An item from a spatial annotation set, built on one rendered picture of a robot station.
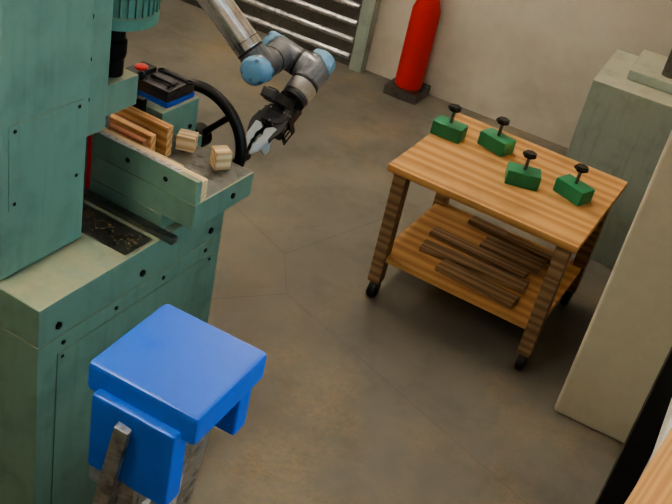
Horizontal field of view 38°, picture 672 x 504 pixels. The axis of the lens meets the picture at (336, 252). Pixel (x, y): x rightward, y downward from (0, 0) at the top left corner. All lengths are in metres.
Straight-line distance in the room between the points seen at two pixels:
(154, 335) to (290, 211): 2.56
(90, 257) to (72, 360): 0.21
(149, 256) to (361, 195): 2.03
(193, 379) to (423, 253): 2.25
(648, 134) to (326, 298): 1.35
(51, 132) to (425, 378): 1.67
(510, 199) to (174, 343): 2.01
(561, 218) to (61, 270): 1.68
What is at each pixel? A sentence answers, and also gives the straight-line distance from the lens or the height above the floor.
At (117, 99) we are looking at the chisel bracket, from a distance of 2.07.
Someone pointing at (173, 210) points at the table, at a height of 0.86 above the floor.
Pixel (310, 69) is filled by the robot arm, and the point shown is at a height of 0.96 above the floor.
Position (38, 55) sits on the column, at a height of 1.23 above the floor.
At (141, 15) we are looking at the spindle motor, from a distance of 1.96.
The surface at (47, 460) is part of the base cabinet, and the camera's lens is 2.13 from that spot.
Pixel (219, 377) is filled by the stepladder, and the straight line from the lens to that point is 1.18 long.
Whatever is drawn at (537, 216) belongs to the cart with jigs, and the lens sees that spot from 3.05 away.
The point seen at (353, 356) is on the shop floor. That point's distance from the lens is 3.11.
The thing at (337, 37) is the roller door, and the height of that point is 0.13.
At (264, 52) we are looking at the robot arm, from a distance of 2.47.
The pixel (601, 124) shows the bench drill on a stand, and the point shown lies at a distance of 3.79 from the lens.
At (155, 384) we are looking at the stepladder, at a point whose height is 1.16.
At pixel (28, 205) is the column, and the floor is 0.94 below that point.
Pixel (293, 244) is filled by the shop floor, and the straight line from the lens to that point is 3.57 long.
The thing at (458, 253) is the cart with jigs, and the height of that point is 0.20.
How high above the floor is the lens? 1.94
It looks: 33 degrees down
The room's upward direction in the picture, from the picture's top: 13 degrees clockwise
